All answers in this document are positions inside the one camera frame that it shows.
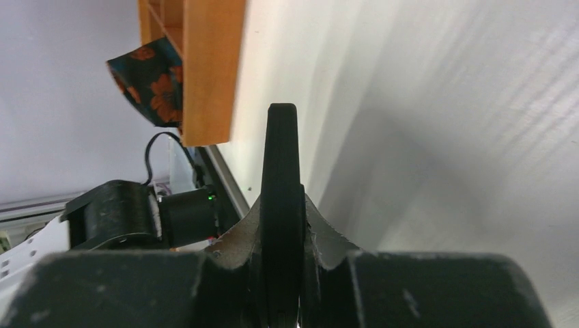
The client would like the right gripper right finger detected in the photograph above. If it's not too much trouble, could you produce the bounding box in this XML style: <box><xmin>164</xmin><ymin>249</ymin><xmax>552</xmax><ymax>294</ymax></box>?
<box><xmin>300</xmin><ymin>200</ymin><xmax>551</xmax><ymax>327</ymax></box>

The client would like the black phone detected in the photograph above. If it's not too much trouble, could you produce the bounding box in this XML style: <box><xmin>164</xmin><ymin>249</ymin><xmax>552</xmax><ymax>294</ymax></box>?
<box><xmin>259</xmin><ymin>103</ymin><xmax>305</xmax><ymax>327</ymax></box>

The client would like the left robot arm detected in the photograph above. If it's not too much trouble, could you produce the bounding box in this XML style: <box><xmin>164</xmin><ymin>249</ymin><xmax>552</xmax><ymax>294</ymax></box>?
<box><xmin>1</xmin><ymin>180</ymin><xmax>221</xmax><ymax>296</ymax></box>

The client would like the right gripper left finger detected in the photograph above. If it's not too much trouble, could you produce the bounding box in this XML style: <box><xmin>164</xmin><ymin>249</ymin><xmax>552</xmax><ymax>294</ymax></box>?
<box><xmin>1</xmin><ymin>202</ymin><xmax>267</xmax><ymax>327</ymax></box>

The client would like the orange wooden organizer tray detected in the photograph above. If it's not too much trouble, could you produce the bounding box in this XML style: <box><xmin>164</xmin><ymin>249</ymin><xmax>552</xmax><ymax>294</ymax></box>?
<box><xmin>137</xmin><ymin>0</ymin><xmax>246</xmax><ymax>146</ymax></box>

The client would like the floral cloth roll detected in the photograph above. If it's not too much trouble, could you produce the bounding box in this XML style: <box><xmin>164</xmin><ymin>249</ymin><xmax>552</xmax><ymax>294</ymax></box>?
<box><xmin>107</xmin><ymin>37</ymin><xmax>183</xmax><ymax>128</ymax></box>

